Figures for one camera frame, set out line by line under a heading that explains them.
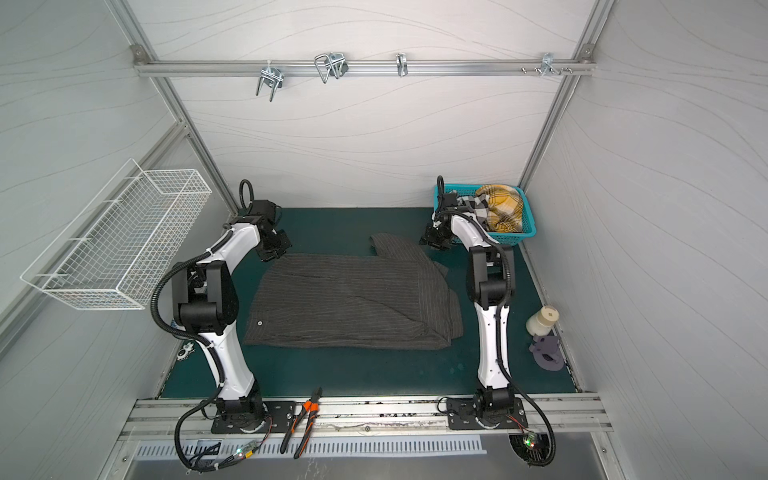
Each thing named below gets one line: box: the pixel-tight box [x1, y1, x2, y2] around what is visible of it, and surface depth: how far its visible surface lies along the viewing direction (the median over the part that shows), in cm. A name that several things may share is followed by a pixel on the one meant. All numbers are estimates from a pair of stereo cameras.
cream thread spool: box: [526, 305, 560, 337], surface depth 84 cm
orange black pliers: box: [280, 387, 323, 459], surface depth 73 cm
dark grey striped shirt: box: [245, 233, 464, 351], surface depth 95 cm
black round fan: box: [508, 432, 551, 463], surface depth 73 cm
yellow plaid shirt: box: [476, 184, 523, 233], surface depth 109 cm
